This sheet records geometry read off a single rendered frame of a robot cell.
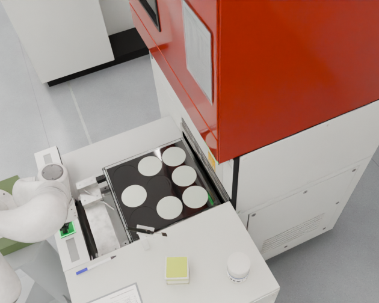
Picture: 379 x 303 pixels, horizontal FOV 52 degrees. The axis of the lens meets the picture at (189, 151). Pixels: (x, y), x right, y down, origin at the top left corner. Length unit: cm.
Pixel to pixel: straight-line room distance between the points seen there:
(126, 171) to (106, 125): 143
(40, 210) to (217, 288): 67
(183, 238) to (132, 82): 212
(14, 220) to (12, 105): 267
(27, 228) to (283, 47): 69
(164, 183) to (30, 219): 81
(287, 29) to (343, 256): 176
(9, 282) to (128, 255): 59
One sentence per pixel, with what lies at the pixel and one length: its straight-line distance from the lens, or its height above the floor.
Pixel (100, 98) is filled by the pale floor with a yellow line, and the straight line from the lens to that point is 323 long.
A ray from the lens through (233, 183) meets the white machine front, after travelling 133.
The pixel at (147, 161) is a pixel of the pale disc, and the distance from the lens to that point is 163.
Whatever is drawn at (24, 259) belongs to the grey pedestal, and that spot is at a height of 82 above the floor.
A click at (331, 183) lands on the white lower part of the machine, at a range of 182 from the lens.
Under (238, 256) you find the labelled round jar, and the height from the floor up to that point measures 106.
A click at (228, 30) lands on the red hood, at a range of 85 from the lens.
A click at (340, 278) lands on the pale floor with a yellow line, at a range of 243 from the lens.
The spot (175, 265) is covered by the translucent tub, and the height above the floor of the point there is 103.
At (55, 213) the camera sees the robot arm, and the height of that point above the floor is 151.
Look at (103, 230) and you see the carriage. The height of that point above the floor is 88.
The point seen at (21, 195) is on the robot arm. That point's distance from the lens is 115.
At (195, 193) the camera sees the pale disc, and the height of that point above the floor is 90.
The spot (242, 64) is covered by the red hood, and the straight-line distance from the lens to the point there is 93.
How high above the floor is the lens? 221
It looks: 53 degrees down
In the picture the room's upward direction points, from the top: 6 degrees counter-clockwise
